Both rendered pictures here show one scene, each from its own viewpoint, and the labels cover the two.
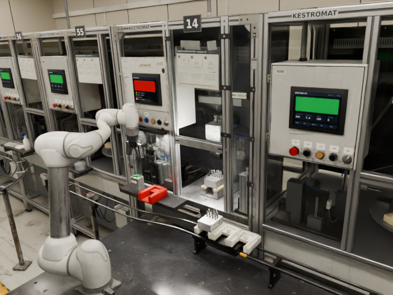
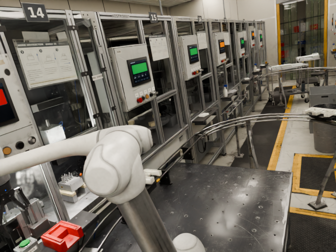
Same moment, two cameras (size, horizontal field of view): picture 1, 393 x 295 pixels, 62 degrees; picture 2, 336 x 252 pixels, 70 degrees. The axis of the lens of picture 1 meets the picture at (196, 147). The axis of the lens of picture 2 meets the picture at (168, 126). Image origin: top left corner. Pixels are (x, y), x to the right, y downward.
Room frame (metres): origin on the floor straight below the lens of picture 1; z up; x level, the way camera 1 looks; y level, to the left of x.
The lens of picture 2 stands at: (1.53, 1.39, 1.71)
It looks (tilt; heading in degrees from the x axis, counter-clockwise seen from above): 17 degrees down; 264
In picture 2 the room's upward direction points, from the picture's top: 11 degrees counter-clockwise
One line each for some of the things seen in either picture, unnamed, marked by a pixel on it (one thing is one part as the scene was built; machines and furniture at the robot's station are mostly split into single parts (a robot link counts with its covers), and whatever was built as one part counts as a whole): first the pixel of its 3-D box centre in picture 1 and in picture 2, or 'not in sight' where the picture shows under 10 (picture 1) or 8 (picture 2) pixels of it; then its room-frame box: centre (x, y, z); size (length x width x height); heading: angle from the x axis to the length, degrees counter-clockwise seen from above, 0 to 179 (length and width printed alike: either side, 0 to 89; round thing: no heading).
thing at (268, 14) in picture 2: not in sight; (221, 42); (-1.95, -7.54, 1.65); 3.78 x 0.08 x 3.30; 141
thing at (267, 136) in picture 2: not in sight; (274, 113); (-1.37, -3.35, 0.01); 5.85 x 0.59 x 0.01; 51
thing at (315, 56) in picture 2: not in sight; (308, 72); (-3.24, -4.70, 0.48); 0.84 x 0.58 x 0.97; 59
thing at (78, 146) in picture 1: (82, 146); (127, 141); (1.59, 0.58, 1.44); 0.18 x 0.14 x 0.13; 166
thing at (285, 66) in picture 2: not in sight; (288, 82); (-2.13, -3.96, 0.48); 0.88 x 0.56 x 0.96; 159
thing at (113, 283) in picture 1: (99, 284); not in sight; (1.44, 0.55, 0.71); 0.22 x 0.18 x 0.06; 51
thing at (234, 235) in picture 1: (226, 237); (140, 186); (1.63, -0.15, 0.84); 0.36 x 0.14 x 0.10; 51
